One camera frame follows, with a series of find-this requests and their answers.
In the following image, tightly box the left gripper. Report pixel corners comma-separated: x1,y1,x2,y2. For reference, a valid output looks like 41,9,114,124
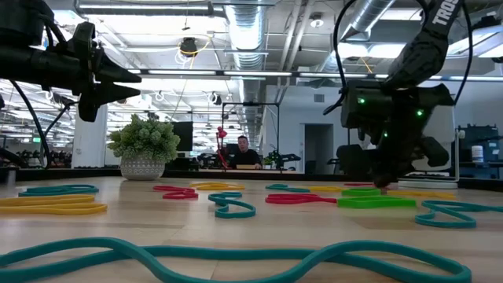
70,21,142,123

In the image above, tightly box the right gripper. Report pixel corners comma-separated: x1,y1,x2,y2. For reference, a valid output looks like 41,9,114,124
340,80,457,188

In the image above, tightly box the green rubber band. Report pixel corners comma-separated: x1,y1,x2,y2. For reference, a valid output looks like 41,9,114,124
336,195,417,209
340,187,382,197

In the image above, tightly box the yellow rubber band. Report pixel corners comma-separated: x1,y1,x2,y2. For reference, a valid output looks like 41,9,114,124
0,201,108,216
386,189,457,200
189,181,246,192
0,193,97,206
305,185,343,193

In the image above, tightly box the teal rubber band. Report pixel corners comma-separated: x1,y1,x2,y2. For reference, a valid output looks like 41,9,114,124
207,191,257,219
18,184,100,198
265,183,311,194
414,200,503,230
0,236,472,283

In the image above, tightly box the red rubber band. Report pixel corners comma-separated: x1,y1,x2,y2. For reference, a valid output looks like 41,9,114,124
152,185,200,200
265,193,338,206

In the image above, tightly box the white pillar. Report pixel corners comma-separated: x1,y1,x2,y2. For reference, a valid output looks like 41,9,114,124
72,102,109,169

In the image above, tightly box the green plant in patterned pot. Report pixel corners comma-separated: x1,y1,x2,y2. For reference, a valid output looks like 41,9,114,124
106,113,182,182

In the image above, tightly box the black monitor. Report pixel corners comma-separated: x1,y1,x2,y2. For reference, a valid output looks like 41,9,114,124
171,121,194,153

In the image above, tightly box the blue cabinet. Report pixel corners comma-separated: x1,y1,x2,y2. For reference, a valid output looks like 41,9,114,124
457,123,503,180

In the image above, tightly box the red desk lamp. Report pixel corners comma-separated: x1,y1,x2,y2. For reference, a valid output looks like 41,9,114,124
215,126,232,171

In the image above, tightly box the overhead LED light bar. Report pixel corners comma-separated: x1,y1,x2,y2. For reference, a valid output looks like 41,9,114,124
127,68,503,83

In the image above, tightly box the person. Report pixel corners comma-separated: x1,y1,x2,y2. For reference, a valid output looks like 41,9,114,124
229,135,263,170

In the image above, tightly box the black ceiling-mounted camera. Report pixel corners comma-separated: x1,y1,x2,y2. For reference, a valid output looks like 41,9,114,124
179,36,199,58

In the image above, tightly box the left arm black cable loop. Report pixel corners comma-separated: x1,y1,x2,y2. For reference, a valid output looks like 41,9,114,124
9,78,79,170

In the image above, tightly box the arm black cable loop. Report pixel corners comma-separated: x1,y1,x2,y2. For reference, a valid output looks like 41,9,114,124
322,0,358,116
9,78,79,170

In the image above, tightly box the black metal table frame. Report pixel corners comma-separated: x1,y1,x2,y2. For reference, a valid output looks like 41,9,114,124
0,167,503,193

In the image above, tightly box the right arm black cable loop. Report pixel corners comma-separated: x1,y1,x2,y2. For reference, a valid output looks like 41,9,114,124
322,0,358,116

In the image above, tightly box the black background rig frame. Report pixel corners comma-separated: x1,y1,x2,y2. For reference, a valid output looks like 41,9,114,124
221,101,281,172

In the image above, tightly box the silver ventilation duct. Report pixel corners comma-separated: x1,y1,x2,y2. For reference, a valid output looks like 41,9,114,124
222,0,269,72
340,0,396,42

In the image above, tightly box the right arm black supply cable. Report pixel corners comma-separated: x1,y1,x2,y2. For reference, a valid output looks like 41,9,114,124
453,0,475,105

